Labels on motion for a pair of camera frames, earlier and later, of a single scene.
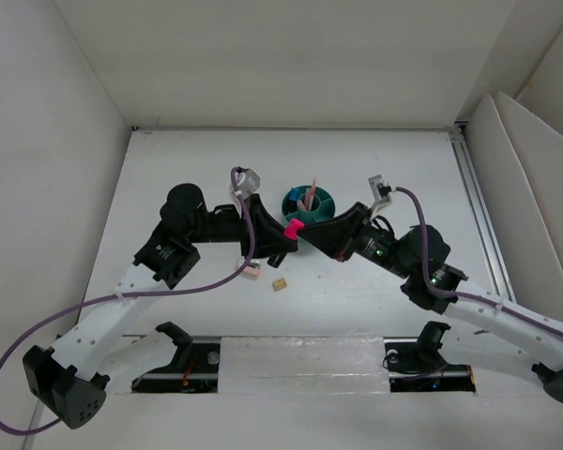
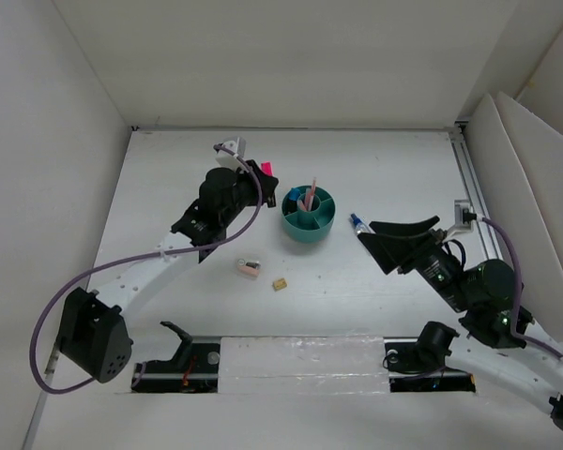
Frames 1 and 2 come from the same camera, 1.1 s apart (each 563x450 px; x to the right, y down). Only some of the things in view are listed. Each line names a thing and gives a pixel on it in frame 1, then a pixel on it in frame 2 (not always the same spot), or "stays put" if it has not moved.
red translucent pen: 312,193 stays put
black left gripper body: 224,227 -> 249,188
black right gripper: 332,234 -> 389,250
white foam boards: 530,177 stays put
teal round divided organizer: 309,203 stays put
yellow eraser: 280,284 stays put
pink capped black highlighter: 291,229 -> 266,168
